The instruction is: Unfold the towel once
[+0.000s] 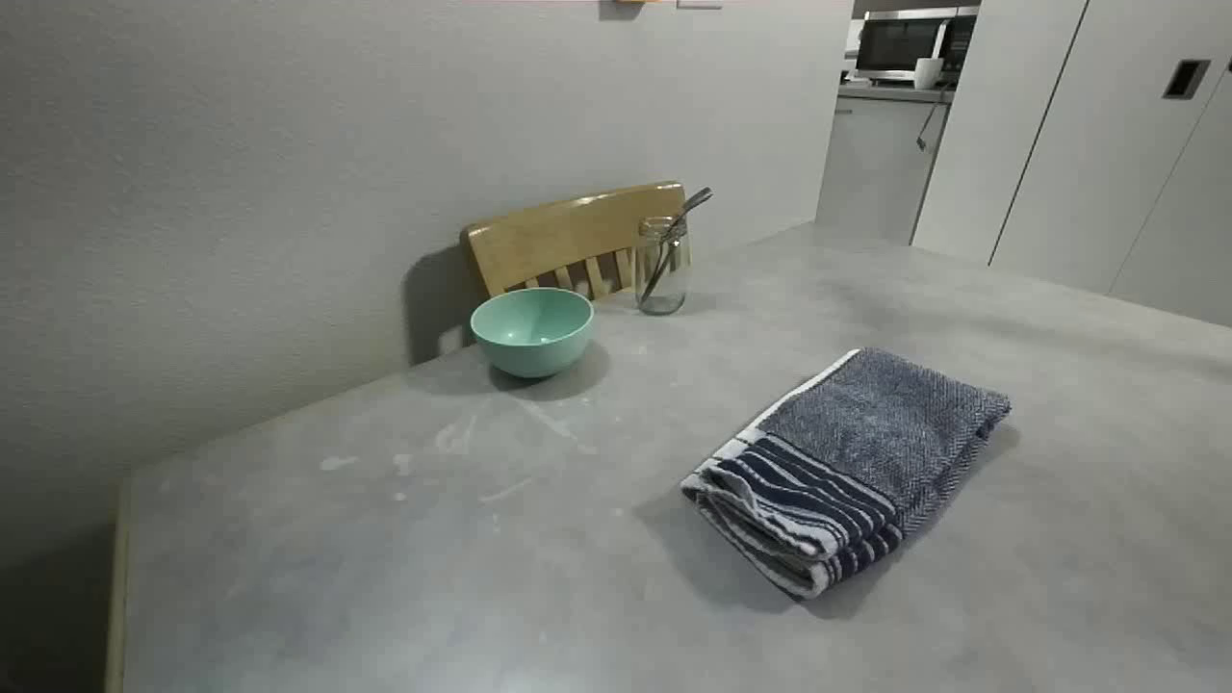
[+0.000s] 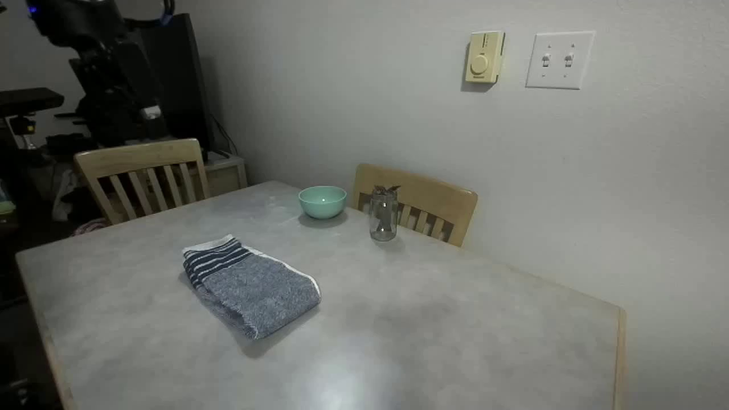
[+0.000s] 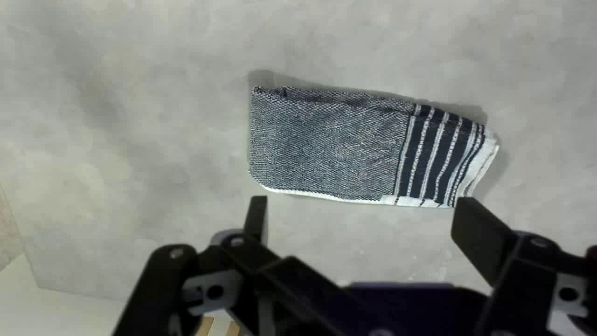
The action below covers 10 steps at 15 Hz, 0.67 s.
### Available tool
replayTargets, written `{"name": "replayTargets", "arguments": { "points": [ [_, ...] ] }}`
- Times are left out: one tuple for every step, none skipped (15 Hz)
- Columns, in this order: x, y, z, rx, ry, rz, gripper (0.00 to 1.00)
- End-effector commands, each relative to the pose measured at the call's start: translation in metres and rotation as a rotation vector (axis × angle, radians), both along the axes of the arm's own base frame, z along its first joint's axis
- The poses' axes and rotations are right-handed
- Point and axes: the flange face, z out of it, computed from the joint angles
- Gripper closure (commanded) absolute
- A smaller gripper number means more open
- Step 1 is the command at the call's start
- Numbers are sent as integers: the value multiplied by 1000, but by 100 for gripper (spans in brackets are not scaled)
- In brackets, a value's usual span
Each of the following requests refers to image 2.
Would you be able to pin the wooden slat-back chair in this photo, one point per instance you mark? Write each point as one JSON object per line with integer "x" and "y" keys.
{"x": 139, "y": 155}

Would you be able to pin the wooden chair with cutout back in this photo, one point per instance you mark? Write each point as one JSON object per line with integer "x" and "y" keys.
{"x": 439, "y": 200}

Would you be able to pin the white double light switch plate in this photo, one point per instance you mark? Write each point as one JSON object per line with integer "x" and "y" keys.
{"x": 560, "y": 60}

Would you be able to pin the blue grey striped towel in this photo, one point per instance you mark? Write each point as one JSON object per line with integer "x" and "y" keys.
{"x": 250, "y": 293}

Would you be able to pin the small beige cabinet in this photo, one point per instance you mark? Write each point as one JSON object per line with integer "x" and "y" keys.
{"x": 223, "y": 176}

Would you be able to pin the black padded armrest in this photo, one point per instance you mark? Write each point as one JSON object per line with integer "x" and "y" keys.
{"x": 25, "y": 98}

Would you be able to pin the beige wall thermostat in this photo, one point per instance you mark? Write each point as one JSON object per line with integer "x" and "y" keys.
{"x": 484, "y": 57}

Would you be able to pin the teal ceramic bowl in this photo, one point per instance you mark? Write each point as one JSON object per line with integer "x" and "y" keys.
{"x": 322, "y": 201}

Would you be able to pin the black upright panel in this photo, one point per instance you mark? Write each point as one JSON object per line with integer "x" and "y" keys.
{"x": 182, "y": 77}

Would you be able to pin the clear glass jar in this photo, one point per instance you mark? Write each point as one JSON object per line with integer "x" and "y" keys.
{"x": 384, "y": 222}

